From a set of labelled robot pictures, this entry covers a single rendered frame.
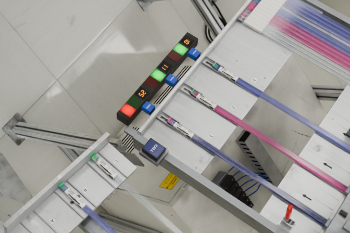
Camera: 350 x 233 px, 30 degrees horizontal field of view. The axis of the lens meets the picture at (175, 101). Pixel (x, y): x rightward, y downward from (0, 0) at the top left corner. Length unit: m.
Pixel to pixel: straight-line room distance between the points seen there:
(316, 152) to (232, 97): 0.27
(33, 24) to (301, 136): 1.03
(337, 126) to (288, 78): 0.49
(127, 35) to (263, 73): 0.85
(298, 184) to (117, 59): 1.08
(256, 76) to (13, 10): 0.92
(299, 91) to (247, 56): 0.47
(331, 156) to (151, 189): 0.61
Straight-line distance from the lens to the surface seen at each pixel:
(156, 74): 1.85
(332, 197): 1.74
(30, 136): 2.23
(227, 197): 1.68
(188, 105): 1.79
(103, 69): 2.52
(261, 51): 1.91
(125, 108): 1.80
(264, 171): 2.17
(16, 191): 2.38
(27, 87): 2.37
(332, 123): 1.84
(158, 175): 2.13
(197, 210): 2.04
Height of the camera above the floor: 2.13
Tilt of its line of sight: 51 degrees down
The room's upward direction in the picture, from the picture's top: 95 degrees clockwise
